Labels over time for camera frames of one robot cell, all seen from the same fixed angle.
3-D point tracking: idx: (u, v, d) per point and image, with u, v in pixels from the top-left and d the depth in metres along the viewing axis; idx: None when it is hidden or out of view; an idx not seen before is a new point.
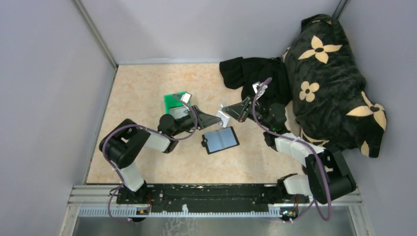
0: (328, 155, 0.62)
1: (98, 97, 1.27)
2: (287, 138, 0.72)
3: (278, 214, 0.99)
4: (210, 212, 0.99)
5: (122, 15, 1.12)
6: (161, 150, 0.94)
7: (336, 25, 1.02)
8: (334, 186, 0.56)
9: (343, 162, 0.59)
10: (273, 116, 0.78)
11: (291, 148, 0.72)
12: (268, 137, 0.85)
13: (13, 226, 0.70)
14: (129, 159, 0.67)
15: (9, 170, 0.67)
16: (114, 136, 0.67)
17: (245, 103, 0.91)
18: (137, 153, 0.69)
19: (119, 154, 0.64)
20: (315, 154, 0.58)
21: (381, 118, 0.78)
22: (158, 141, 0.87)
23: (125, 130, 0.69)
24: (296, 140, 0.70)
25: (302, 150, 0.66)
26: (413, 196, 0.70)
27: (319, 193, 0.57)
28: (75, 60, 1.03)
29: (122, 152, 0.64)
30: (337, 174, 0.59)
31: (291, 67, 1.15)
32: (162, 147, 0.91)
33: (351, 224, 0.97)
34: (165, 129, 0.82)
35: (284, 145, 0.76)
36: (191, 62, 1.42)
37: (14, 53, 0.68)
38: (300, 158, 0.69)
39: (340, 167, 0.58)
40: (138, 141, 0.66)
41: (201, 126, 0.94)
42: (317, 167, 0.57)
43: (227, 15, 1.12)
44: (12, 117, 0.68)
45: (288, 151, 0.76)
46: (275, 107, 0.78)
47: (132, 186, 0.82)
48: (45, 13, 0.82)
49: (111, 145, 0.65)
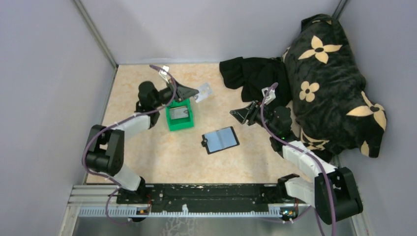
0: (338, 174, 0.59)
1: (98, 97, 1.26)
2: (297, 150, 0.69)
3: (277, 214, 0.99)
4: (210, 212, 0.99)
5: (122, 14, 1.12)
6: (146, 129, 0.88)
7: (336, 25, 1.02)
8: (342, 209, 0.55)
9: (354, 184, 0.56)
10: (278, 118, 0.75)
11: (300, 161, 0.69)
12: (274, 142, 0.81)
13: (12, 225, 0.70)
14: (116, 163, 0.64)
15: (9, 170, 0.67)
16: (91, 148, 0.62)
17: (252, 106, 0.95)
18: (122, 154, 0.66)
19: (105, 163, 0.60)
20: (325, 175, 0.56)
21: (381, 118, 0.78)
22: (137, 126, 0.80)
23: (100, 137, 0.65)
24: (306, 153, 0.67)
25: (312, 166, 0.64)
26: (413, 196, 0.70)
27: (323, 213, 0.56)
28: (75, 59, 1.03)
29: (108, 159, 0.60)
30: (346, 195, 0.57)
31: (291, 67, 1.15)
32: (146, 126, 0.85)
33: (352, 225, 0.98)
34: (146, 95, 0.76)
35: (292, 155, 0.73)
36: (191, 62, 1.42)
37: (14, 52, 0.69)
38: (308, 172, 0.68)
39: (349, 191, 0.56)
40: (116, 143, 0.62)
41: (180, 98, 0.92)
42: (325, 189, 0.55)
43: (227, 14, 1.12)
44: (11, 117, 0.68)
45: (296, 162, 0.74)
46: (280, 109, 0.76)
47: (130, 187, 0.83)
48: (45, 13, 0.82)
49: (93, 158, 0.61)
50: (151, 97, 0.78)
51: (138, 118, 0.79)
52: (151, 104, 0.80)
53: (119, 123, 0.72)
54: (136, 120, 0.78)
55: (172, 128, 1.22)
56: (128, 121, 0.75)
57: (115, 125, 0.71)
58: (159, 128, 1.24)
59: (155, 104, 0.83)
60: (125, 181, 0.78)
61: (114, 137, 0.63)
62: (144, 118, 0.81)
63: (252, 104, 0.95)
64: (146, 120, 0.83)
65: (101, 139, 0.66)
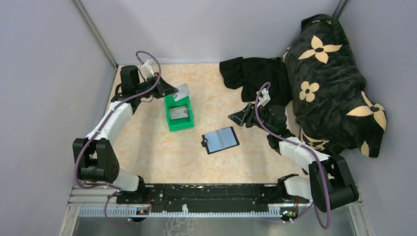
0: (332, 163, 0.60)
1: (98, 97, 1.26)
2: (292, 143, 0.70)
3: (278, 214, 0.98)
4: (210, 212, 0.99)
5: (122, 15, 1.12)
6: (130, 115, 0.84)
7: (336, 25, 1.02)
8: (337, 196, 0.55)
9: (347, 171, 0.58)
10: (273, 115, 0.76)
11: (295, 153, 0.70)
12: (271, 140, 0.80)
13: (12, 225, 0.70)
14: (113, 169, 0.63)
15: (10, 170, 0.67)
16: (81, 164, 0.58)
17: (247, 108, 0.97)
18: (115, 159, 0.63)
19: (103, 173, 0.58)
20: (318, 162, 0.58)
21: (381, 118, 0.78)
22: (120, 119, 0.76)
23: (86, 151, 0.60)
24: (301, 145, 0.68)
25: (306, 156, 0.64)
26: (413, 196, 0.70)
27: (318, 201, 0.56)
28: (76, 59, 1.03)
29: (104, 169, 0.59)
30: (341, 184, 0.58)
31: (291, 67, 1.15)
32: (130, 112, 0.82)
33: (351, 224, 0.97)
34: (128, 71, 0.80)
35: (288, 149, 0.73)
36: (191, 62, 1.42)
37: (14, 52, 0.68)
38: (304, 165, 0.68)
39: (343, 177, 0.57)
40: (105, 154, 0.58)
41: (161, 91, 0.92)
42: (319, 175, 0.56)
43: (227, 15, 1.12)
44: (12, 117, 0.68)
45: (292, 156, 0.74)
46: (275, 108, 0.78)
47: (130, 188, 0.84)
48: (45, 12, 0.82)
49: (87, 172, 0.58)
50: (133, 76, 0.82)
51: (117, 111, 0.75)
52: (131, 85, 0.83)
53: (100, 129, 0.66)
54: (116, 114, 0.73)
55: (172, 128, 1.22)
56: (108, 122, 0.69)
57: (98, 132, 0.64)
58: (159, 128, 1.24)
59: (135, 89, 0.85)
60: (125, 183, 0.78)
61: (101, 150, 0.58)
62: (124, 108, 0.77)
63: (248, 105, 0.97)
64: (127, 108, 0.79)
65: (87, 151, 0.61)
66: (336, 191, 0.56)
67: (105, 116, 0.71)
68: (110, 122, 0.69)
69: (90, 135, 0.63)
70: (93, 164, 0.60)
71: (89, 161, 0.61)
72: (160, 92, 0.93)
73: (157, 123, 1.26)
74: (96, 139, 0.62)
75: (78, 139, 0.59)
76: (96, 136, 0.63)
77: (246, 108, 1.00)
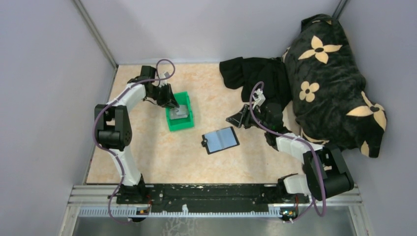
0: (326, 152, 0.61)
1: (98, 97, 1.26)
2: (287, 137, 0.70)
3: (277, 214, 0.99)
4: (210, 212, 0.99)
5: (122, 15, 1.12)
6: (141, 98, 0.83)
7: (336, 25, 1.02)
8: (332, 184, 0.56)
9: (342, 159, 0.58)
10: (269, 113, 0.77)
11: (291, 147, 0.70)
12: (269, 136, 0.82)
13: (12, 225, 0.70)
14: (127, 135, 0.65)
15: (9, 171, 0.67)
16: (100, 128, 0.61)
17: (245, 110, 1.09)
18: (130, 126, 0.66)
19: (118, 136, 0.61)
20: (312, 150, 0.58)
21: (381, 118, 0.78)
22: (135, 98, 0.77)
23: (105, 117, 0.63)
24: (296, 138, 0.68)
25: (301, 147, 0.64)
26: (413, 196, 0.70)
27: (314, 189, 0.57)
28: (76, 60, 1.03)
29: (119, 132, 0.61)
30: (336, 172, 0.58)
31: (291, 67, 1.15)
32: (142, 95, 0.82)
33: (351, 224, 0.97)
34: (147, 69, 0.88)
35: (285, 144, 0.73)
36: (191, 62, 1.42)
37: (13, 52, 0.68)
38: (300, 158, 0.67)
39: (338, 165, 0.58)
40: (123, 118, 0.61)
41: (167, 99, 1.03)
42: (313, 163, 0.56)
43: (227, 14, 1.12)
44: (11, 118, 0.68)
45: (288, 150, 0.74)
46: (271, 105, 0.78)
47: (131, 179, 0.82)
48: (45, 13, 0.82)
49: (104, 135, 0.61)
50: (151, 72, 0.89)
51: (134, 88, 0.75)
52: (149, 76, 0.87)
53: (118, 99, 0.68)
54: (132, 91, 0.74)
55: (172, 128, 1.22)
56: (125, 95, 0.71)
57: (116, 102, 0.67)
58: (159, 128, 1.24)
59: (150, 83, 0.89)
60: (130, 171, 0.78)
61: (119, 114, 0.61)
62: (139, 88, 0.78)
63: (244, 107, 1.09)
64: (141, 91, 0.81)
65: (105, 117, 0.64)
66: (331, 178, 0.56)
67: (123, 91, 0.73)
68: (127, 96, 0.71)
69: (109, 102, 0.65)
70: (110, 129, 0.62)
71: (106, 125, 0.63)
72: (167, 99, 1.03)
73: (156, 123, 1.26)
74: (114, 105, 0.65)
75: (98, 106, 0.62)
76: (114, 103, 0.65)
77: (243, 110, 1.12)
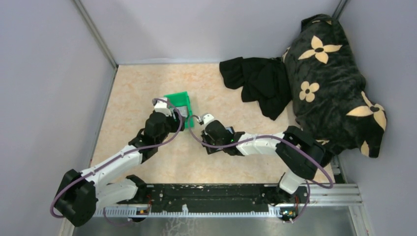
0: (289, 135, 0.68)
1: (98, 97, 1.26)
2: (249, 140, 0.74)
3: (277, 214, 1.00)
4: (210, 212, 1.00)
5: (122, 14, 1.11)
6: (137, 164, 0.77)
7: (336, 25, 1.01)
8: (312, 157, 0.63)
9: (305, 134, 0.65)
10: (211, 131, 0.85)
11: (257, 147, 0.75)
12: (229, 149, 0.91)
13: (12, 224, 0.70)
14: (84, 214, 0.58)
15: (8, 170, 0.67)
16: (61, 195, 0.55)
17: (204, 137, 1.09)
18: (94, 205, 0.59)
19: (73, 212, 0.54)
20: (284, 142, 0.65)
21: (381, 117, 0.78)
22: (124, 166, 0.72)
23: (73, 185, 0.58)
24: (256, 137, 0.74)
25: (268, 143, 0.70)
26: (413, 196, 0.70)
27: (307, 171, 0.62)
28: (75, 59, 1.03)
29: (75, 210, 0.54)
30: (306, 145, 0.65)
31: (291, 67, 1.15)
32: (137, 162, 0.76)
33: (351, 224, 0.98)
34: (154, 123, 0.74)
35: (247, 147, 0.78)
36: (191, 62, 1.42)
37: (13, 51, 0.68)
38: (270, 151, 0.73)
39: (305, 140, 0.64)
40: (82, 200, 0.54)
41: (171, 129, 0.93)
42: (292, 151, 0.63)
43: (227, 14, 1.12)
44: (11, 117, 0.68)
45: (256, 151, 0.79)
46: (209, 124, 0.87)
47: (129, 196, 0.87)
48: (45, 13, 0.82)
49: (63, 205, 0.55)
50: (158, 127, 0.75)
51: (124, 160, 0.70)
52: (153, 134, 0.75)
53: (96, 170, 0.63)
54: (122, 160, 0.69)
55: None
56: (108, 165, 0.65)
57: (91, 174, 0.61)
58: None
59: (157, 137, 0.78)
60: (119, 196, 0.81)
61: (82, 193, 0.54)
62: (133, 157, 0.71)
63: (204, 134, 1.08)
64: (136, 159, 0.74)
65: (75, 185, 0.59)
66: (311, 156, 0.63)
67: (112, 157, 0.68)
68: (110, 170, 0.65)
69: (84, 172, 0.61)
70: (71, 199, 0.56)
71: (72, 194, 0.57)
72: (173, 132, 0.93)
73: None
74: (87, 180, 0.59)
75: (70, 172, 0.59)
76: (88, 177, 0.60)
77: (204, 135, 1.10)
